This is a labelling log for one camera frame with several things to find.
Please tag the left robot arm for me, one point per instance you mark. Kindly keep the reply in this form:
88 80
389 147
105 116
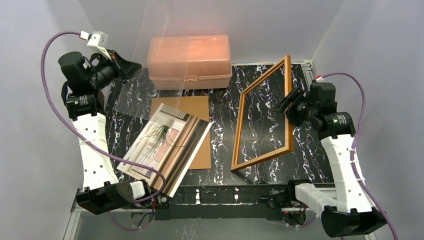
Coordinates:
84 100

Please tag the clear acrylic sheet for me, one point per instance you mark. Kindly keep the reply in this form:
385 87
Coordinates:
135 96

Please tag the window and plant photo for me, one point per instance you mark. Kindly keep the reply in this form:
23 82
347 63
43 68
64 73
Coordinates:
168 143

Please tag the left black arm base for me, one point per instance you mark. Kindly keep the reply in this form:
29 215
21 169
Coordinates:
161 201

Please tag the brown cardboard backing board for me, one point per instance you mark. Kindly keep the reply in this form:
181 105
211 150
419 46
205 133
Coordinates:
197 106

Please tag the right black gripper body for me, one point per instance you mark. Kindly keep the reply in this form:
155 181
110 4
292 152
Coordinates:
295 106

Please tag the pink plastic storage box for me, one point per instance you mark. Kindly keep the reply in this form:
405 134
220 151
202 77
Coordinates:
190 62

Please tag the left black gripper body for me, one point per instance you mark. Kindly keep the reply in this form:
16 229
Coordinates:
118 66

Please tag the aluminium front rail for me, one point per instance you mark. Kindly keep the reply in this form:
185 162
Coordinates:
215 198

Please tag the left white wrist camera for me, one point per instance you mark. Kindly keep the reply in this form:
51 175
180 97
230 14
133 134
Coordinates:
97 42

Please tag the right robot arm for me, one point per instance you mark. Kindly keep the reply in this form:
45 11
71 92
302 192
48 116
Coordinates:
353 212

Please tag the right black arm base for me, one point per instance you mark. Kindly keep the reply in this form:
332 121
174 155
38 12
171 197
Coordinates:
284 199

